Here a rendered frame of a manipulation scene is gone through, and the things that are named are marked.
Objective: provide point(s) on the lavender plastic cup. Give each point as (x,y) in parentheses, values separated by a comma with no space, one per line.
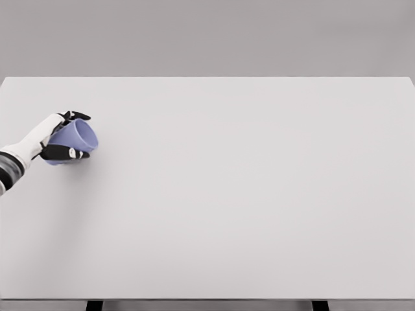
(76,137)

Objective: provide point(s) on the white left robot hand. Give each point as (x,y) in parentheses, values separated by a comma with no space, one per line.
(45,129)

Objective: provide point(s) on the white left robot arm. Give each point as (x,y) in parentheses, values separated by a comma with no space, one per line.
(16,154)

